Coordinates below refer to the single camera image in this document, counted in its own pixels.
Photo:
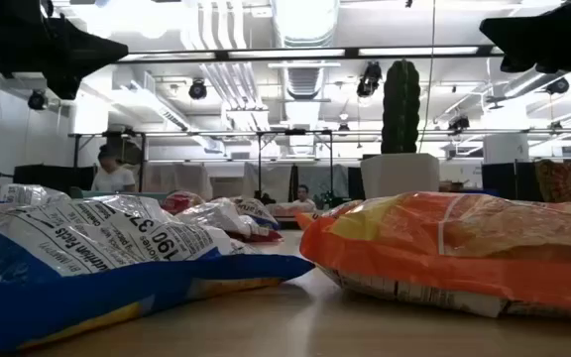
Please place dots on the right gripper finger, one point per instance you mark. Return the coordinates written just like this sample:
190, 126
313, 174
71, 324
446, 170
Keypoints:
528, 22
523, 44

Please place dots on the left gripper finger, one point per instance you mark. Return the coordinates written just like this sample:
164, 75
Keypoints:
67, 35
82, 62

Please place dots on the blue Maruchan ramen packet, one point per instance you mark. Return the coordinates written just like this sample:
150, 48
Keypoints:
117, 297
28, 194
258, 208

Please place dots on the orange Maruchan ramen packet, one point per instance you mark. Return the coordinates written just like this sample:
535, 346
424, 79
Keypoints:
310, 220
439, 248

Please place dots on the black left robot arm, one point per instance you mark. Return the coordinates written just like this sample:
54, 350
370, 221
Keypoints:
18, 7

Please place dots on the black ceiling spotlight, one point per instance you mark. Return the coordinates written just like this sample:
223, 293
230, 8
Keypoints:
459, 123
197, 89
370, 79
558, 85
36, 99

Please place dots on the white round column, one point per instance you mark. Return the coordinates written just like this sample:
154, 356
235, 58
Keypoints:
506, 148

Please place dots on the green cactus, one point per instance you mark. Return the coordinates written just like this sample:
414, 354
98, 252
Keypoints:
401, 109

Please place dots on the orange patterned tapestry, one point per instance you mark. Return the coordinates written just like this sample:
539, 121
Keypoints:
558, 181

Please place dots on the grey cloth cover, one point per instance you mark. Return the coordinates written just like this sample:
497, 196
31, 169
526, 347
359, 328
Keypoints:
275, 181
186, 178

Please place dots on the black background station frame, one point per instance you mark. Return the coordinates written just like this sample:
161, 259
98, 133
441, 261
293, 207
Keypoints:
260, 163

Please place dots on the black overhead frame bar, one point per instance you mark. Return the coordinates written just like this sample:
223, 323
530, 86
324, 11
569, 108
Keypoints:
290, 52

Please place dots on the silver ventilation duct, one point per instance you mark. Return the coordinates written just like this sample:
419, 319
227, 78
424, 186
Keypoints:
305, 82

